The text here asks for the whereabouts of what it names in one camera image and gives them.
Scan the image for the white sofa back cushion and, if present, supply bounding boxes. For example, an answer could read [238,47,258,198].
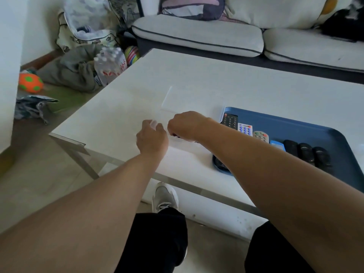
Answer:
[224,0,354,29]

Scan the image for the orange ball with green spots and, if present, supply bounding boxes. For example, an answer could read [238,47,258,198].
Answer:
[18,72,44,94]

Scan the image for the grey crumpled cloth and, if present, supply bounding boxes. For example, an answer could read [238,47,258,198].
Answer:
[37,44,104,93]

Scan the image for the person's left forearm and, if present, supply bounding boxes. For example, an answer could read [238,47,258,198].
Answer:
[0,152,169,273]

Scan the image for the blue plastic tray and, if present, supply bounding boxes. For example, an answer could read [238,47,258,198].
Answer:
[212,107,364,194]

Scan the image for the white remote with coloured buttons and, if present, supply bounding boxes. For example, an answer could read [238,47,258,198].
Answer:
[237,123,253,137]

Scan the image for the person's right hand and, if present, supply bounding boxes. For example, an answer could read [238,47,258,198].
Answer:
[167,111,213,142]

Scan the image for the grey sneaker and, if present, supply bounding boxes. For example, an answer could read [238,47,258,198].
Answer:
[152,182,179,214]

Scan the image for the blue white remote control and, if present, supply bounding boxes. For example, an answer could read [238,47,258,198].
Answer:
[269,140,286,152]

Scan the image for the white sofa seat cushion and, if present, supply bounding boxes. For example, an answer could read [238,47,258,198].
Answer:
[263,27,364,73]
[131,14,264,58]

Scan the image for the wrapped pack of water bottles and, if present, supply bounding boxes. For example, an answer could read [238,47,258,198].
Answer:
[93,46,127,86]

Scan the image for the black remote with red button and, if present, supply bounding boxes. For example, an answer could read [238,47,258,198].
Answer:
[220,113,239,130]

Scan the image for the striped colourful ball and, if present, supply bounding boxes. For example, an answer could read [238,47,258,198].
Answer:
[124,45,140,66]

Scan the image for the person's left hand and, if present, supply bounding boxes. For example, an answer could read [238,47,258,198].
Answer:
[136,119,169,160]

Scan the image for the grey remote control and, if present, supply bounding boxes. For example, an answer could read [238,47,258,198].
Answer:
[253,131,270,144]

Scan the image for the purple patterned pillow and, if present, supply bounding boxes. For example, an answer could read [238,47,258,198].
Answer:
[158,0,226,21]

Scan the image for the crumpled plastic bag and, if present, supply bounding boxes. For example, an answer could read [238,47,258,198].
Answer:
[14,94,59,124]

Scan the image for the person's right forearm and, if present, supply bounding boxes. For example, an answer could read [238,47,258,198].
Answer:
[196,118,364,273]

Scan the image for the green floor mat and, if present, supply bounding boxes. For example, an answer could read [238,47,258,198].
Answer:
[43,84,100,114]

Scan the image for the metal table frame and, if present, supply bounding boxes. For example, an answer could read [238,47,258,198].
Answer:
[49,133,266,217]

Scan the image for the patterned fabric bag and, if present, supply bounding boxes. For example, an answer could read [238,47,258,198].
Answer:
[55,0,137,52]

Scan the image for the black trousers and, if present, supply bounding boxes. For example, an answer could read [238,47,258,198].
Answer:
[115,207,315,273]

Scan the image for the black fluffy cloth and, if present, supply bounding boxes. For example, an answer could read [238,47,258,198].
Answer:
[321,1,364,42]

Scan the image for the clear plastic storage box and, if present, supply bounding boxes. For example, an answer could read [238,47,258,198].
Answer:
[138,86,226,151]

